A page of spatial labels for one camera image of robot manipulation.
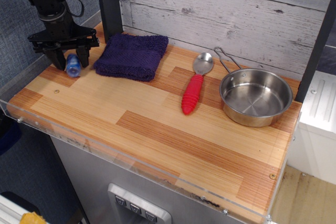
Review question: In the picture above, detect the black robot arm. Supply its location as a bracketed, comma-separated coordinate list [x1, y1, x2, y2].
[28, 0, 99, 70]

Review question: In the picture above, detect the blue gum bottle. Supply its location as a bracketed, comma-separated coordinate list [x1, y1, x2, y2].
[66, 54, 81, 78]

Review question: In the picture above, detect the dark left vertical post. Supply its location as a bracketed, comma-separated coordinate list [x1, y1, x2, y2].
[99, 0, 123, 42]

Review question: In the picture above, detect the small stainless steel pan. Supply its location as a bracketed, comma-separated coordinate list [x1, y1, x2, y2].
[214, 46, 293, 127]

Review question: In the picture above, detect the dark right vertical post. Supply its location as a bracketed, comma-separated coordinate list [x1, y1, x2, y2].
[295, 0, 335, 103]

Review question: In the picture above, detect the white side appliance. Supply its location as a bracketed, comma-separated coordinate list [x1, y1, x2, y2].
[287, 71, 335, 184]

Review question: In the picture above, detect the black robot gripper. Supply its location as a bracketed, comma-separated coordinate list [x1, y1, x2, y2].
[28, 11, 99, 71]

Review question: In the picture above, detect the dark blue object at left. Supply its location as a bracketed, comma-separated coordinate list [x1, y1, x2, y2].
[1, 114, 22, 155]

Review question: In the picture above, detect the silver cabinet with dispenser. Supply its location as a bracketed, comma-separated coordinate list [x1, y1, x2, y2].
[52, 137, 265, 223]

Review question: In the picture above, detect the purple folded towel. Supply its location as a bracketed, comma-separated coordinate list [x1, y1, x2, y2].
[93, 34, 169, 82]

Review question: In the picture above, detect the dark vertical post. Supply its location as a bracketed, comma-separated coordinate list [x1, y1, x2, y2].
[99, 0, 123, 42]
[295, 0, 335, 103]

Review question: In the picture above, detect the red handled metal spoon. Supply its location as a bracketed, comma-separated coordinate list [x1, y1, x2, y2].
[181, 52, 214, 115]

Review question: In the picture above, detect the clear acrylic table guard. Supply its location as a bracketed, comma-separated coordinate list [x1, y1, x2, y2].
[0, 9, 302, 224]

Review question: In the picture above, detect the yellow object at corner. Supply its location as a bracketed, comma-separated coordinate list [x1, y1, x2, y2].
[19, 212, 48, 224]

